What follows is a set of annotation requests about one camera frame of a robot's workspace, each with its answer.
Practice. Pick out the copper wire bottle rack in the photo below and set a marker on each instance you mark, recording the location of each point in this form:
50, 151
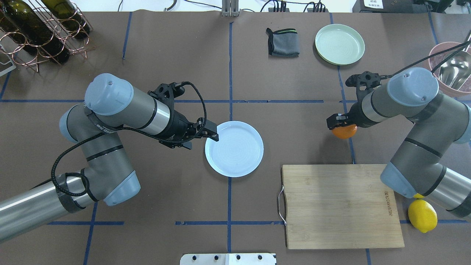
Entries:
15, 46

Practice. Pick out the pink bowl with ice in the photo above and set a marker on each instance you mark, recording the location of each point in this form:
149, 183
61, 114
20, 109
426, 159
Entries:
430, 63

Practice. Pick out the metal scoop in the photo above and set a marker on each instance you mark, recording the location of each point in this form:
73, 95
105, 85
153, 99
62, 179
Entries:
455, 68

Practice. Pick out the orange fruit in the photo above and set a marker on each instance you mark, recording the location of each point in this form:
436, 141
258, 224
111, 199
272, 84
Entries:
345, 132

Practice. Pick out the aluminium frame post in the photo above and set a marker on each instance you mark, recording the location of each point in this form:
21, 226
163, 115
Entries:
230, 8

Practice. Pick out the black computer box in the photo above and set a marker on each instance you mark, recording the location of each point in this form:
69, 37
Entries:
383, 6

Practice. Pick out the light green plate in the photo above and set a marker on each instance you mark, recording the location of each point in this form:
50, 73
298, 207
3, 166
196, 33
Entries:
339, 44

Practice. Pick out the yellow lemon outer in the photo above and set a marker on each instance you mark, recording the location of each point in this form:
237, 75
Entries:
422, 215

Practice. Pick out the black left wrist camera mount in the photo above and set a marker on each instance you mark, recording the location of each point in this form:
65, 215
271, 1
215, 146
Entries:
166, 93

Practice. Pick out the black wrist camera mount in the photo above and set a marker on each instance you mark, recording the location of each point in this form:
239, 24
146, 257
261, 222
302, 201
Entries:
166, 93
364, 83

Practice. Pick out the yellow lemon near board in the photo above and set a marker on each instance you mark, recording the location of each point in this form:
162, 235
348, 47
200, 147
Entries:
418, 196

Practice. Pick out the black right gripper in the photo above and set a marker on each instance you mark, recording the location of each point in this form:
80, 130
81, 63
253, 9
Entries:
354, 112

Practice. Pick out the wooden cutting board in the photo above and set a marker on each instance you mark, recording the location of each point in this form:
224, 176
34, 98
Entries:
339, 207

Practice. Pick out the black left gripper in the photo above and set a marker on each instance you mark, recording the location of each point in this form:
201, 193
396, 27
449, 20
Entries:
179, 126

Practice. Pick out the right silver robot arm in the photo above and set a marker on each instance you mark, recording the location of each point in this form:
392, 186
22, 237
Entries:
438, 122

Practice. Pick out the grey folded cloth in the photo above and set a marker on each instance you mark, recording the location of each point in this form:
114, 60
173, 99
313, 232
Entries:
283, 42

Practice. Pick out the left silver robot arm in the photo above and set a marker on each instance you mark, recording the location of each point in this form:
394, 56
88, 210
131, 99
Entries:
97, 166

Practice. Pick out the green wine bottle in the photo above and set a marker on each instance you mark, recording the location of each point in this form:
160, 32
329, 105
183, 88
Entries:
69, 17
35, 30

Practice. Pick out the light blue plate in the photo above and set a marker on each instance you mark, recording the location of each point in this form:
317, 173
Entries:
238, 152

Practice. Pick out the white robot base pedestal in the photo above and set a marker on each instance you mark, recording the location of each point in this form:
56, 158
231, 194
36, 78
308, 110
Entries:
229, 259

